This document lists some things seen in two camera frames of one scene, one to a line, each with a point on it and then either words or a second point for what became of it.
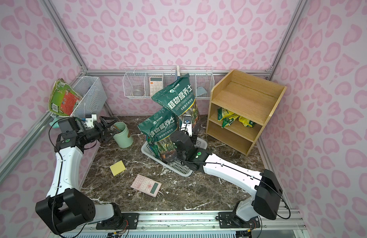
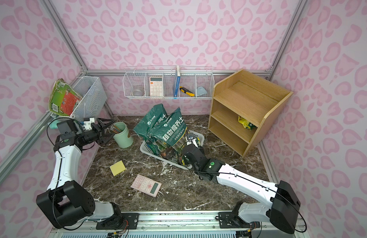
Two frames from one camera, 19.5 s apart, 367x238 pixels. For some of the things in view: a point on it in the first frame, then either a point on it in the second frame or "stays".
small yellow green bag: (246, 122) stays
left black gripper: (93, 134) stays
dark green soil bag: (179, 98) -> (142, 128)
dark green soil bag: (159, 129) stays
